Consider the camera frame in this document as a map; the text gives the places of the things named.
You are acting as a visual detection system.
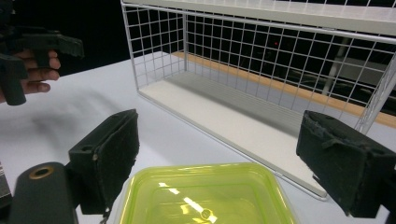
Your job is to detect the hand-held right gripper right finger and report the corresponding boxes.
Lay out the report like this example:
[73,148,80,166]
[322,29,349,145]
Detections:
[295,109,396,219]

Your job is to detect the white wire shelf rack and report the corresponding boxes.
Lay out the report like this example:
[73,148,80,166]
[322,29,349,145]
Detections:
[120,0,396,201]

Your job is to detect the green lidded plastic container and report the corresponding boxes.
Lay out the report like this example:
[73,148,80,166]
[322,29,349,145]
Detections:
[114,161,301,224]

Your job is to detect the wooden board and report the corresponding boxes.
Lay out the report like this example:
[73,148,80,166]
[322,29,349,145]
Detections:
[171,50,396,129]

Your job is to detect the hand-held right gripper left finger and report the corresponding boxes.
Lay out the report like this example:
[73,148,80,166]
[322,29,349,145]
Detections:
[68,108,140,217]

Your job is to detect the grey metal stand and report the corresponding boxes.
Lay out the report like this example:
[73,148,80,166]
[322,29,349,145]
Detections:
[321,36,351,96]

